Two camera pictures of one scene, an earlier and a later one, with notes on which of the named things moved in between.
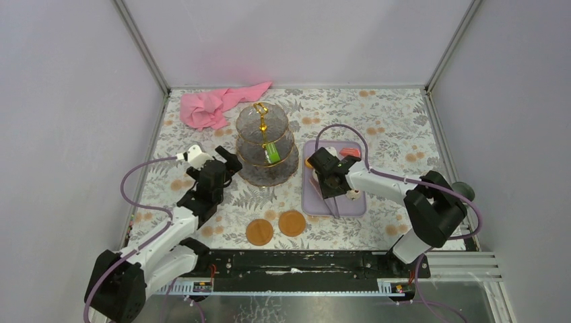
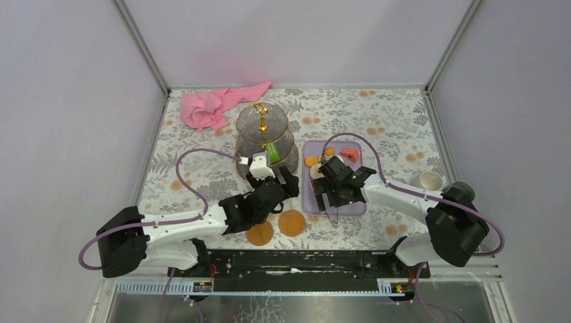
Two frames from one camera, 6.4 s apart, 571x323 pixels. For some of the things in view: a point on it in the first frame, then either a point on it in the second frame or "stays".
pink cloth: (202, 109) stays
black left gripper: (219, 167) to (277, 185)
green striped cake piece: (271, 153) stays
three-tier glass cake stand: (266, 154) stays
